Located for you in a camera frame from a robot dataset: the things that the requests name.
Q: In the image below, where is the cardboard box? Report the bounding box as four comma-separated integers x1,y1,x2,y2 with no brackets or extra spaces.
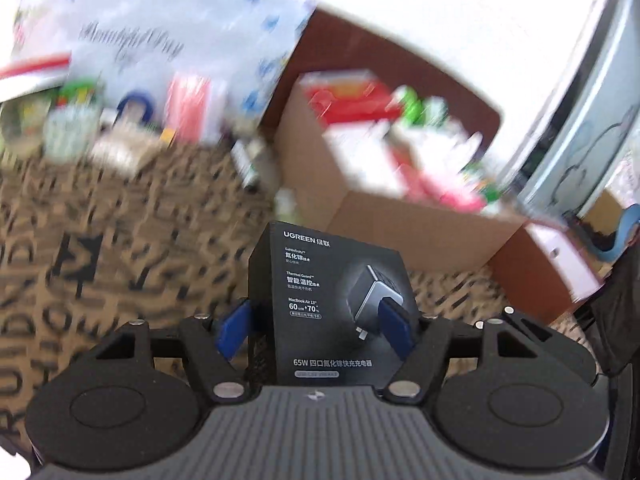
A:
272,72,531,276

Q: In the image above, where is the blue tape roll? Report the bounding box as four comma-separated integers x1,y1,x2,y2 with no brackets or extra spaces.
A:
115,89,156,128

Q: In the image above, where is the green paper box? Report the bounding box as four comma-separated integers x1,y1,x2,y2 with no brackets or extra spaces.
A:
57,77,101,108

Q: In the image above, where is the red gift box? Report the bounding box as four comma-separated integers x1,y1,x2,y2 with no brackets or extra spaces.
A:
0,52,73,103

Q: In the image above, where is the black charger box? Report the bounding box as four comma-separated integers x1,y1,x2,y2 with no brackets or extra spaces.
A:
248,221,416,388

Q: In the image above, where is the pack of pink straws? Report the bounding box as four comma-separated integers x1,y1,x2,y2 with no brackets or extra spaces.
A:
165,72,228,146

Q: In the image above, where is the white carton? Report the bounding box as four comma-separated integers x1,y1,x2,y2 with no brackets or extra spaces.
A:
322,125,416,196

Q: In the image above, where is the bag of white beads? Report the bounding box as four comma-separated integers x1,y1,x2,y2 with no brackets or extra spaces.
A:
90,127,166,171

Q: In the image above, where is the green-print tape roll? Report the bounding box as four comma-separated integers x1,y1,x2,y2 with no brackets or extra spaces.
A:
42,107,103,161

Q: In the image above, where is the brown wooden board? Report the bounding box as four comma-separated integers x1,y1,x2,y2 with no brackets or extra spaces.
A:
260,7,503,136

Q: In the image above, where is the light blue printed panel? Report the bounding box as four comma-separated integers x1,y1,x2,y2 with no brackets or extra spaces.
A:
520,0,640,221

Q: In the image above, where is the dark cloth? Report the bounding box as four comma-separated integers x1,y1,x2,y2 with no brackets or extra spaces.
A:
597,250,640,376

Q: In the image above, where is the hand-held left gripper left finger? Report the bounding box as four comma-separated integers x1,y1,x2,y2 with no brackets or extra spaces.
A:
100,299,252,402

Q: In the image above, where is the clear measuring cup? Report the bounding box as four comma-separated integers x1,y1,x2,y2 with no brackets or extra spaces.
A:
0,100,46,153

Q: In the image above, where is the black marker pen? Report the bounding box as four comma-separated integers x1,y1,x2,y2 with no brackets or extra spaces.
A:
232,140,261,193

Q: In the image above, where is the brown wooden furniture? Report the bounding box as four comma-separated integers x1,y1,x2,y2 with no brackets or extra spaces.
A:
490,220,606,326

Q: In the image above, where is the blue plastic object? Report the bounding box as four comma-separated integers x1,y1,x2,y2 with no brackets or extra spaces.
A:
590,210,640,261

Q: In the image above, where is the floral plastic bag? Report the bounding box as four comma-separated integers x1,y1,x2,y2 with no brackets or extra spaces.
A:
10,0,321,131

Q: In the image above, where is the letter-print covered desktop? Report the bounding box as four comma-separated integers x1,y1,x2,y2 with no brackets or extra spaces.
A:
0,145,601,480

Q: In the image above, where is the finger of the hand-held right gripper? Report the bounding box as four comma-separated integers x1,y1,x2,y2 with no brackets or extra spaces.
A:
502,306,597,383

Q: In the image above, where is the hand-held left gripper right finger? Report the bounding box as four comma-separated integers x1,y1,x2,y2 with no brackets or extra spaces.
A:
378,300,531,403

